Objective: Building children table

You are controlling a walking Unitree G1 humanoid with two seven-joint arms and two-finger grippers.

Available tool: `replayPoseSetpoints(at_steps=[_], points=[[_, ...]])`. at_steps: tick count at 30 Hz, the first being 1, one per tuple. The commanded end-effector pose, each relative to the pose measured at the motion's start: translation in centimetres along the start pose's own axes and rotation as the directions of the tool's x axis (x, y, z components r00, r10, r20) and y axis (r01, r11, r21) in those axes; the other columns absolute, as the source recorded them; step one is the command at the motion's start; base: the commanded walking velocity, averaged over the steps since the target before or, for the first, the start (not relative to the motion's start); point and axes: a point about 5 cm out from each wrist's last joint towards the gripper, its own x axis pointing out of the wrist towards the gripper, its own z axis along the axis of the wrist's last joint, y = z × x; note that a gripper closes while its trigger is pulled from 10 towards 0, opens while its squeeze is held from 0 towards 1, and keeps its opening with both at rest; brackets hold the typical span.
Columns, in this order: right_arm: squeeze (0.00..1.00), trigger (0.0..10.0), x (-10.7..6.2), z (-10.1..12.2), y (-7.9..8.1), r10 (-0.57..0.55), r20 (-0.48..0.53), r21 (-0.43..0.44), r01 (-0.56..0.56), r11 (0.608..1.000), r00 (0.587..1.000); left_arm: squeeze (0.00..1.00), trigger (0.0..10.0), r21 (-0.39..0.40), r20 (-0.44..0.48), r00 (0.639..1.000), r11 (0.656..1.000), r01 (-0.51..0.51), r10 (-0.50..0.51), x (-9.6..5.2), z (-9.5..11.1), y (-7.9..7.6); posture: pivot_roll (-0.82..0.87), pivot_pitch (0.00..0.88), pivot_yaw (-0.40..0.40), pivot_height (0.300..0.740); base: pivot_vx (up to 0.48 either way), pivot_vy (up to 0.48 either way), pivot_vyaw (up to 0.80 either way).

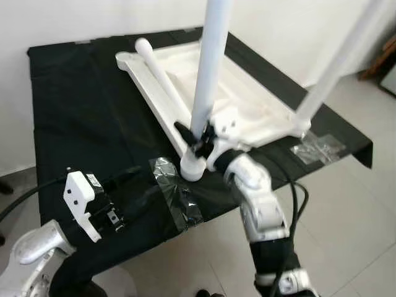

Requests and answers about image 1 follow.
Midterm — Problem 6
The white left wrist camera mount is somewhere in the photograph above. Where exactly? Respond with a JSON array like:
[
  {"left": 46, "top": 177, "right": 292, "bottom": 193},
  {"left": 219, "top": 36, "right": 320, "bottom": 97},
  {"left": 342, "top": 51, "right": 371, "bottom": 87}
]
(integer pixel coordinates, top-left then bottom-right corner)
[{"left": 64, "top": 171, "right": 103, "bottom": 243}]

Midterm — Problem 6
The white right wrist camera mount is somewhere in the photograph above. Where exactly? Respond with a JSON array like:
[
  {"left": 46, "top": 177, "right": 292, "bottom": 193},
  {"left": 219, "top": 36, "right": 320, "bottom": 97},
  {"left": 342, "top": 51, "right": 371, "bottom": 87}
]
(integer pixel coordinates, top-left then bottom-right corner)
[{"left": 207, "top": 105, "right": 251, "bottom": 173}]

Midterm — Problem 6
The robot right leg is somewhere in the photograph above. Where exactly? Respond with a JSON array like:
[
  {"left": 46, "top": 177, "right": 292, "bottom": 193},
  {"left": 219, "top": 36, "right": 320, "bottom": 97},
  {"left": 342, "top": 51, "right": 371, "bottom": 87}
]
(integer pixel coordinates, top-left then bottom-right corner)
[{"left": 195, "top": 288, "right": 226, "bottom": 297}]

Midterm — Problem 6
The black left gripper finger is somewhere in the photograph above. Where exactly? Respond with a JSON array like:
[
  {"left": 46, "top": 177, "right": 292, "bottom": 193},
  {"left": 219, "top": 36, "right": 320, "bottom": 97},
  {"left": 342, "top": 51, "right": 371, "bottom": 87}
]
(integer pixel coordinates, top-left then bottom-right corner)
[
  {"left": 121, "top": 186, "right": 166, "bottom": 214},
  {"left": 102, "top": 166, "right": 144, "bottom": 187}
]

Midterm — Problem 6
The brown wooden board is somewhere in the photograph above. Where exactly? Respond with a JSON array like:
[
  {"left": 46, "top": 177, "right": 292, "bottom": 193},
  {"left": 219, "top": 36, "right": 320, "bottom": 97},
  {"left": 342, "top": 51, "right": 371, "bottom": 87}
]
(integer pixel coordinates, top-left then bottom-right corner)
[{"left": 359, "top": 34, "right": 396, "bottom": 81}]

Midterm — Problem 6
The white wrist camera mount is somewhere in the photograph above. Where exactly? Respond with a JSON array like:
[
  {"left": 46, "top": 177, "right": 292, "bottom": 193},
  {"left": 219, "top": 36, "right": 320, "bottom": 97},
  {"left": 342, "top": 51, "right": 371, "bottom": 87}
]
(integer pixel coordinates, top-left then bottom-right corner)
[
  {"left": 64, "top": 171, "right": 103, "bottom": 243},
  {"left": 207, "top": 105, "right": 251, "bottom": 173}
]

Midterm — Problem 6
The white plastic children table top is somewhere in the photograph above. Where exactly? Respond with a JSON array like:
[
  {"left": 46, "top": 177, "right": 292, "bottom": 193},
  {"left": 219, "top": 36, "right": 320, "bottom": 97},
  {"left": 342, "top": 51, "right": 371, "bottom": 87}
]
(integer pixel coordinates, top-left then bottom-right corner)
[{"left": 116, "top": 34, "right": 310, "bottom": 183}]

